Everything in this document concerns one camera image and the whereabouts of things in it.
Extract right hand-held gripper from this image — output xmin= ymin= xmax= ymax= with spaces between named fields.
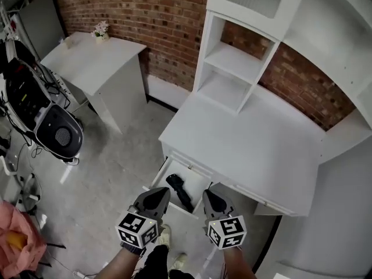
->
xmin=202 ymin=189 xmax=247 ymax=251

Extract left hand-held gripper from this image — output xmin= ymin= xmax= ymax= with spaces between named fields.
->
xmin=115 ymin=187 xmax=171 ymax=249

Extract black cloth item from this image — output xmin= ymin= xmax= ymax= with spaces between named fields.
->
xmin=165 ymin=173 xmax=194 ymax=213

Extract white drawer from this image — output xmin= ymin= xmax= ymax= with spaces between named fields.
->
xmin=149 ymin=155 xmax=214 ymax=220

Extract person's right forearm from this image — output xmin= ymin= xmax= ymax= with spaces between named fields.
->
xmin=222 ymin=245 xmax=258 ymax=279

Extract person's left forearm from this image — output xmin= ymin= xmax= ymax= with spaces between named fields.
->
xmin=94 ymin=244 xmax=143 ymax=279

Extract white desk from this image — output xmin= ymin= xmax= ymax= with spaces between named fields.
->
xmin=158 ymin=84 xmax=328 ymax=219

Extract person's left shoe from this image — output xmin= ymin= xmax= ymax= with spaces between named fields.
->
xmin=156 ymin=224 xmax=173 ymax=246

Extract person's shoe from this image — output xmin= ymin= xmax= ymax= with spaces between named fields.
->
xmin=156 ymin=224 xmax=173 ymax=246
xmin=173 ymin=253 xmax=188 ymax=270

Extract person's left leg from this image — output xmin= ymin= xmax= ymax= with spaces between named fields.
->
xmin=142 ymin=244 xmax=170 ymax=279

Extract person's leg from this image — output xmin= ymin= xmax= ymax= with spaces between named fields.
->
xmin=168 ymin=269 xmax=195 ymax=279
xmin=142 ymin=244 xmax=170 ymax=279

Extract person's right shoe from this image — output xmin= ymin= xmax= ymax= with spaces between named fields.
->
xmin=173 ymin=253 xmax=188 ymax=270

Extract person's right leg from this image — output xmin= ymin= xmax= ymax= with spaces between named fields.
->
xmin=168 ymin=269 xmax=195 ymax=279

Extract grey and black machine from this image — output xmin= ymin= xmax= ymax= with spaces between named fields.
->
xmin=4 ymin=39 xmax=85 ymax=160

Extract white wheeled chair base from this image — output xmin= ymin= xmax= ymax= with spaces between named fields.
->
xmin=0 ymin=155 xmax=42 ymax=212

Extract pink cloth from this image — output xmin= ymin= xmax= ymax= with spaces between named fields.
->
xmin=0 ymin=201 xmax=48 ymax=279

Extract orange round object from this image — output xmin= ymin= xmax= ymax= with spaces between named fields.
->
xmin=5 ymin=231 xmax=28 ymax=251

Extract white shelf unit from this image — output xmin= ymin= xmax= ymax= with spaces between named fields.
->
xmin=196 ymin=0 xmax=372 ymax=164

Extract white side table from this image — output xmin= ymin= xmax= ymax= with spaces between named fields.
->
xmin=40 ymin=31 xmax=148 ymax=135

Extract pink flowers in white pot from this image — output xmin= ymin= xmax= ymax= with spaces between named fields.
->
xmin=90 ymin=20 xmax=111 ymax=44

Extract grey partition board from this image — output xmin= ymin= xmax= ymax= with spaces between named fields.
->
xmin=20 ymin=0 xmax=66 ymax=60

